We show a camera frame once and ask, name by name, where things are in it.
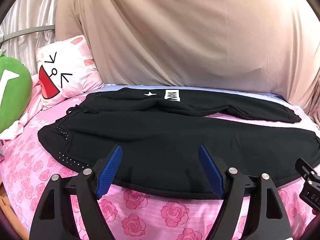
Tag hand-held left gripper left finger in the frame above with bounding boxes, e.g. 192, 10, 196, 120
29, 144, 123, 240

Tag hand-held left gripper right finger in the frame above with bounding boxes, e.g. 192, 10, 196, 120
197, 144, 292, 240

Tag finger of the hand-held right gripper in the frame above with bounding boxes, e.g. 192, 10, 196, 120
295, 157, 320, 182

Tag black pants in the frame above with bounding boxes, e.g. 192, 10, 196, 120
37, 87, 320, 198

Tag pink rose-print bed sheet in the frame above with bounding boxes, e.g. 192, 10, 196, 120
0, 84, 320, 240

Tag pink striped cloth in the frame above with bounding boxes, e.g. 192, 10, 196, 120
0, 76, 45, 140

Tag white rabbit face cushion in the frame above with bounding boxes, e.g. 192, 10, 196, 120
36, 35, 104, 109

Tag beige draped cloth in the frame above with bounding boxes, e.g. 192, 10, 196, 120
54, 0, 320, 120

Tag grey metal rod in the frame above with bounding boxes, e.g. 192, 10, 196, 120
0, 26, 54, 43

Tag silver satin curtain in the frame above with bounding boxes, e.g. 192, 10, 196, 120
0, 0, 63, 55

